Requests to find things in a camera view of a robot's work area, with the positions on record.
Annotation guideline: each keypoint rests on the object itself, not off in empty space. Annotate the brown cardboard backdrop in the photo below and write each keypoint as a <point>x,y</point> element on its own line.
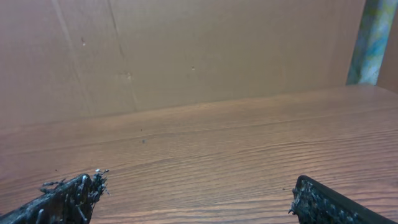
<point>64,60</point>

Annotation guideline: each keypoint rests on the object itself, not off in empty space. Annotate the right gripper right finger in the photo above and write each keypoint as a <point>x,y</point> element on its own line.
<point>316,203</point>

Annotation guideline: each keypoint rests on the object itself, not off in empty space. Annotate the blue green patterned strip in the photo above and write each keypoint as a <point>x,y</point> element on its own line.
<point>371,43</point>

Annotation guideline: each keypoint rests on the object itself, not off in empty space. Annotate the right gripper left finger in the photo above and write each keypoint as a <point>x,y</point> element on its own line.
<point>62,201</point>

